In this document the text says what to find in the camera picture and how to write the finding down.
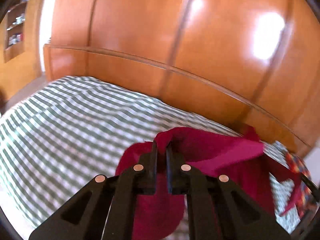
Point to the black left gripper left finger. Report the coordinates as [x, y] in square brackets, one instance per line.
[104, 208]

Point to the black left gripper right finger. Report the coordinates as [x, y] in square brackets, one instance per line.
[217, 209]

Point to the magenta red cloth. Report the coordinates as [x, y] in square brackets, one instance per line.
[242, 159]

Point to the green white checkered bedsheet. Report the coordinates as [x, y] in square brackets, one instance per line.
[55, 141]

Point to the wooden footboard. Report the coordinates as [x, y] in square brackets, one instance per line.
[175, 87]

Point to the wooden shelf cabinet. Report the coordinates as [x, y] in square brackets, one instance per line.
[14, 27]

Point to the wooden wall panelling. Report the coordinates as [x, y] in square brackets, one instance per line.
[264, 50]

